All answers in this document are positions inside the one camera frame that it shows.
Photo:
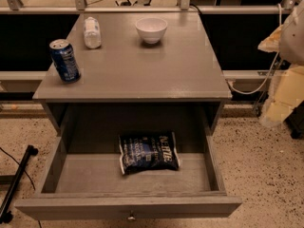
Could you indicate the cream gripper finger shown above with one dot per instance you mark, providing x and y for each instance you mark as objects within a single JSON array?
[{"x": 271, "y": 43}]

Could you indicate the blue chip bag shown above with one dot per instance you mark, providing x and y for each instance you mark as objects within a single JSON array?
[{"x": 148, "y": 151}]

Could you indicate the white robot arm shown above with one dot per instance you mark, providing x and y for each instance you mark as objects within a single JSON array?
[{"x": 286, "y": 90}]

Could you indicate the open grey top drawer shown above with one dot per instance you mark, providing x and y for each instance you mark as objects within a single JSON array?
[{"x": 83, "y": 177}]

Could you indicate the white ceramic bowl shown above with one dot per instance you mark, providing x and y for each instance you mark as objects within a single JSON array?
[{"x": 151, "y": 29}]

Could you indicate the grey wooden cabinet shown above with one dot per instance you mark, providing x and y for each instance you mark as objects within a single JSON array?
[{"x": 181, "y": 67}]

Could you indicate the blue soda can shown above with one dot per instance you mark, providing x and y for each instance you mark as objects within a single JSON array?
[{"x": 62, "y": 55}]

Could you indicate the black tripod leg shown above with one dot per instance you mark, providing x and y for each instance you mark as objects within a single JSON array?
[{"x": 5, "y": 213}]

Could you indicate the metal rail fence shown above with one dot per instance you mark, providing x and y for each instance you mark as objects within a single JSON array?
[{"x": 152, "y": 3}]

